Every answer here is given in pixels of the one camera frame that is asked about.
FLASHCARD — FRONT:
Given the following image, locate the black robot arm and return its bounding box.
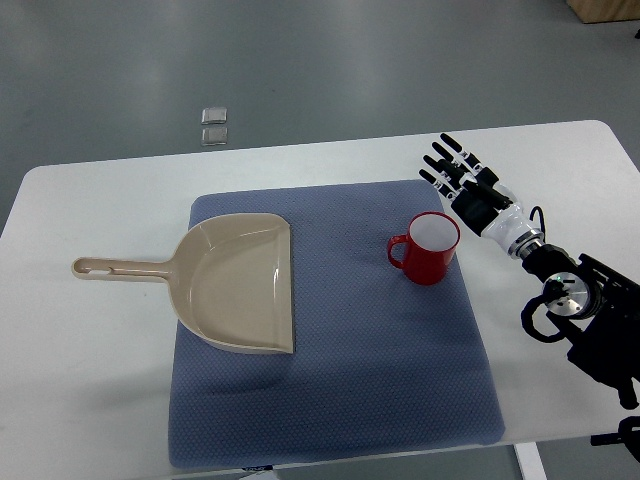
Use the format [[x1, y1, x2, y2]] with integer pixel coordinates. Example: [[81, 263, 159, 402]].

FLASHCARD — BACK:
[[519, 236, 639, 458]]

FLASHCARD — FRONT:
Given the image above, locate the wooden box corner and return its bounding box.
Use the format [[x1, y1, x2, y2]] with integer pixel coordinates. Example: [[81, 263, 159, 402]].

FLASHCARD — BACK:
[[566, 0, 639, 24]]

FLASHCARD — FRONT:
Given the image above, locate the white table leg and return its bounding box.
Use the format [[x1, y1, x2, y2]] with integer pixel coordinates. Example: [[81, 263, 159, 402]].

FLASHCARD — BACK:
[[513, 442, 547, 480]]

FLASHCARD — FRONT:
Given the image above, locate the blue grey cushion mat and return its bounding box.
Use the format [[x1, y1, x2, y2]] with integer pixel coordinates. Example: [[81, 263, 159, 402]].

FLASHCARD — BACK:
[[168, 180, 505, 469]]

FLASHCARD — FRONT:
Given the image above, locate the beige plastic dustpan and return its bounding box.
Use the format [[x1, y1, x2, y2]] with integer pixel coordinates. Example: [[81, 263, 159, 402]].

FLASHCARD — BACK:
[[72, 213, 295, 354]]

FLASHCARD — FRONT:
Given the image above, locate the lower metal floor plate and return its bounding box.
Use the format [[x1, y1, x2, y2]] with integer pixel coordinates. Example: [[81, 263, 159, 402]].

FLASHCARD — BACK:
[[201, 126, 228, 146]]

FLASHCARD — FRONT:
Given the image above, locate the upper metal floor plate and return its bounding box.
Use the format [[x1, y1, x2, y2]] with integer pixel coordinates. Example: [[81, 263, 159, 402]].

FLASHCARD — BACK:
[[201, 106, 228, 125]]

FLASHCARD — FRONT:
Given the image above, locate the metal floor plate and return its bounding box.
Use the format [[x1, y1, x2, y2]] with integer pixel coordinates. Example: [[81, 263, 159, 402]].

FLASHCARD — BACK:
[[201, 126, 228, 146], [201, 106, 228, 125]]

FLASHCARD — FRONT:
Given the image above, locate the red mug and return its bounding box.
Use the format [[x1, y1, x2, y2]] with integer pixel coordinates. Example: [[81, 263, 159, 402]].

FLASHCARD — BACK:
[[386, 211, 461, 286]]

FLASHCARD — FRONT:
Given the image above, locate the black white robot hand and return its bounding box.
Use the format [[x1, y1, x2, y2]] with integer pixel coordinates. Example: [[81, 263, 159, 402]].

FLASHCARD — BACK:
[[419, 133, 545, 259]]

